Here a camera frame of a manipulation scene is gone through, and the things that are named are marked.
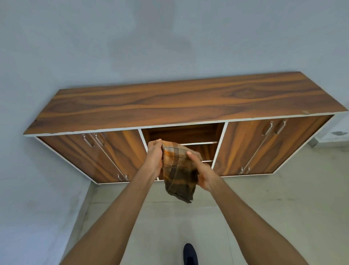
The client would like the person's right hand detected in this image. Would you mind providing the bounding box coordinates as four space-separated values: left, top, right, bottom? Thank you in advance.
186 151 219 193

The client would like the person's left hand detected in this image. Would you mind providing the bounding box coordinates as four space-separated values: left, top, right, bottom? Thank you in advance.
145 139 164 178

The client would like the brown orange checked cloth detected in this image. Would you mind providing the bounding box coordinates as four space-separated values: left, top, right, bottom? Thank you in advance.
161 141 204 204

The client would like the person's left forearm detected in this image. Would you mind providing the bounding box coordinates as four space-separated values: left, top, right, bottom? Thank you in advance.
59 170 159 265

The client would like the person's right forearm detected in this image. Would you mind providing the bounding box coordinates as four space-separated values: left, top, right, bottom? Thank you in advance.
208 179 310 265

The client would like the narrow wooden cabinet door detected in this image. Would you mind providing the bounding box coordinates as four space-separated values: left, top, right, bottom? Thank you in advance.
91 130 148 182
212 119 274 177

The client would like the brown wooden cabinet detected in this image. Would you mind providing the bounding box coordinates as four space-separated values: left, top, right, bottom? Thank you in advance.
23 72 348 185

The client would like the wide wooden cabinet door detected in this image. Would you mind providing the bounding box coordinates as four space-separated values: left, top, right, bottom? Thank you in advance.
38 133 125 184
246 115 335 175

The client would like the dark blue shoe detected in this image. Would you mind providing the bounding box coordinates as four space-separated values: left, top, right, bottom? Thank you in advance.
183 243 199 265

